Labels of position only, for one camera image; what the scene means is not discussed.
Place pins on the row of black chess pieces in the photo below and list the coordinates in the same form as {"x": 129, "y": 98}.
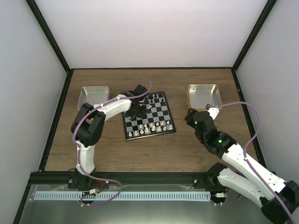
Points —
{"x": 155, "y": 99}

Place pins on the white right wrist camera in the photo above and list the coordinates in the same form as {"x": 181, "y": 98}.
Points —
{"x": 212, "y": 110}

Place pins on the yellow metal tin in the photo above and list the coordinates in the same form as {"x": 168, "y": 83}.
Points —
{"x": 199, "y": 95}

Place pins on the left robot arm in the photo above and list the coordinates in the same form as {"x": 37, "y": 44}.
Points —
{"x": 88, "y": 125}

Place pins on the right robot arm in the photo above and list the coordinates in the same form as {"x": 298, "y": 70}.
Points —
{"x": 276, "y": 198}

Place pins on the black frame post left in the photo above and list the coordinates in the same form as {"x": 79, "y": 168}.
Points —
{"x": 47, "y": 32}

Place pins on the light blue slotted cable duct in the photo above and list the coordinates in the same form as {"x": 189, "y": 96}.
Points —
{"x": 197, "y": 196}

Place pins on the black and silver chessboard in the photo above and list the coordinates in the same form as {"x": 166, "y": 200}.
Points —
{"x": 156, "y": 113}

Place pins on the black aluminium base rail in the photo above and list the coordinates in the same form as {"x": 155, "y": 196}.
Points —
{"x": 198, "y": 180}

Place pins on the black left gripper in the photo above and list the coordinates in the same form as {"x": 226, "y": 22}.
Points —
{"x": 140, "y": 115}

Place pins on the black frame post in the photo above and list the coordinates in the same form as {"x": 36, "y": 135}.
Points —
{"x": 254, "y": 32}
{"x": 47, "y": 32}

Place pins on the black frame post right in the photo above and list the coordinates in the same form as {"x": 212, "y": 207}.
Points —
{"x": 254, "y": 32}

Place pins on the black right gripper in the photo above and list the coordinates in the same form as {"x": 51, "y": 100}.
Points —
{"x": 189, "y": 117}

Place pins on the pink metal tin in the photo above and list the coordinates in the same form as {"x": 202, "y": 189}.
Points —
{"x": 93, "y": 95}

